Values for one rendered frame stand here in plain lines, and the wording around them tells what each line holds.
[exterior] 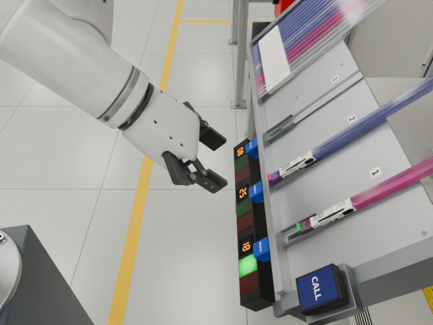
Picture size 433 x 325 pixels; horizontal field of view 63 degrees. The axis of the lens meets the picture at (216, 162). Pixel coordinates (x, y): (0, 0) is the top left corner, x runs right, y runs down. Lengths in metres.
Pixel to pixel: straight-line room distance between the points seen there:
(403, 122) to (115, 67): 0.72
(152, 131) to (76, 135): 1.46
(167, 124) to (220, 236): 0.95
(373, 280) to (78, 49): 0.40
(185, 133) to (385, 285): 0.30
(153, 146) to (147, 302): 0.87
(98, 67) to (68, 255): 1.07
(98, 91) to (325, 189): 0.32
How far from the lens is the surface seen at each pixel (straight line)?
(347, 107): 0.58
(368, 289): 0.44
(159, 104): 0.48
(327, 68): 0.68
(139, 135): 0.46
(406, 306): 0.88
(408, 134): 0.93
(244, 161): 0.69
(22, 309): 0.59
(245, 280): 0.56
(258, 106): 0.71
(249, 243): 0.58
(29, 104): 2.23
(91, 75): 0.43
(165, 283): 1.29
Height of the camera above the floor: 1.15
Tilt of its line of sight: 45 degrees down
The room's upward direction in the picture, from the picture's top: straight up
